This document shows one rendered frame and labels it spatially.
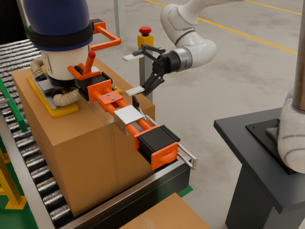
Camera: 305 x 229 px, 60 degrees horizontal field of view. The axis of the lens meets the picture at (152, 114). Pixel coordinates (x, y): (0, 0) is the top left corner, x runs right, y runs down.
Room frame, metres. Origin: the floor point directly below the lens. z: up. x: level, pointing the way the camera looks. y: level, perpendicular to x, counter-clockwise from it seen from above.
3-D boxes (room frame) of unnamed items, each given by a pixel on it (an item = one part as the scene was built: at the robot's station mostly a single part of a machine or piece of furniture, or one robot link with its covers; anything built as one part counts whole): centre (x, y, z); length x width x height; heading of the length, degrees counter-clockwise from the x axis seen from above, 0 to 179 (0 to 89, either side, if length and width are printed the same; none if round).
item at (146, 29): (1.45, 0.04, 1.02); 0.07 x 0.07 x 0.04
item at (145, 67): (1.45, 0.04, 0.50); 0.07 x 0.07 x 1.00; 36
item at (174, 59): (0.91, -0.04, 1.08); 0.09 x 0.07 x 0.08; 125
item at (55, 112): (0.91, 0.41, 0.97); 0.34 x 0.10 x 0.05; 35
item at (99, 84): (0.76, 0.19, 1.08); 0.10 x 0.08 x 0.06; 125
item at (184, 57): (0.96, -0.10, 1.08); 0.09 x 0.06 x 0.09; 35
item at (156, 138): (0.47, -0.01, 1.08); 0.08 x 0.07 x 0.05; 35
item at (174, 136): (0.55, -0.02, 1.08); 0.31 x 0.03 x 0.05; 35
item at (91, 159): (0.97, 0.32, 0.75); 0.60 x 0.40 x 0.40; 35
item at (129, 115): (0.59, 0.07, 1.07); 0.07 x 0.07 x 0.04; 35
